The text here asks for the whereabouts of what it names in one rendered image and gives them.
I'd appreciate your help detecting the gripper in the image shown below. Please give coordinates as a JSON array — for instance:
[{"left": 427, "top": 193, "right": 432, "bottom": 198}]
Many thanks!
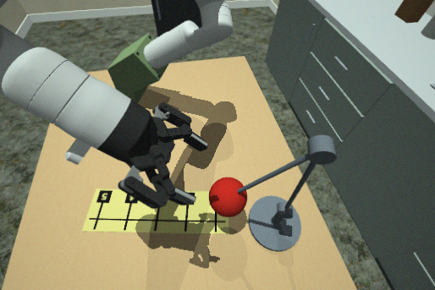
[{"left": 98, "top": 101, "right": 209, "bottom": 208}]

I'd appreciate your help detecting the grey jointed lamp red head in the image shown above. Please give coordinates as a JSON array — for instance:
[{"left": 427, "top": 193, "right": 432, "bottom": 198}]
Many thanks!
[{"left": 208, "top": 134, "right": 338, "bottom": 253}]

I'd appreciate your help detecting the pale yellow numbered strip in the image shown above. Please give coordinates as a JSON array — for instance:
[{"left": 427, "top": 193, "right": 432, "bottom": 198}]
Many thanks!
[{"left": 82, "top": 188, "right": 232, "bottom": 235}]

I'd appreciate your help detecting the pale wooden table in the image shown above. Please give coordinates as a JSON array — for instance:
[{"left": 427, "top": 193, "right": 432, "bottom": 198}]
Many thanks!
[{"left": 0, "top": 55, "right": 358, "bottom": 290}]

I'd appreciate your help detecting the black tall cabinet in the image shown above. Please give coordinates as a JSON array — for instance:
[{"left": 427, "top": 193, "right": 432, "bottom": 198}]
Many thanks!
[{"left": 144, "top": 0, "right": 218, "bottom": 36}]

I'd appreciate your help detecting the dark grey counter cabinet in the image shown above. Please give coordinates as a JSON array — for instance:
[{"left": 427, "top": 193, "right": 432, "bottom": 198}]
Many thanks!
[{"left": 264, "top": 0, "right": 435, "bottom": 290}]

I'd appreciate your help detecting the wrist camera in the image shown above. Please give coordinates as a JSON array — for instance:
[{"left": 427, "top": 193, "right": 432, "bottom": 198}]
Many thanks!
[{"left": 65, "top": 140, "right": 91, "bottom": 165}]

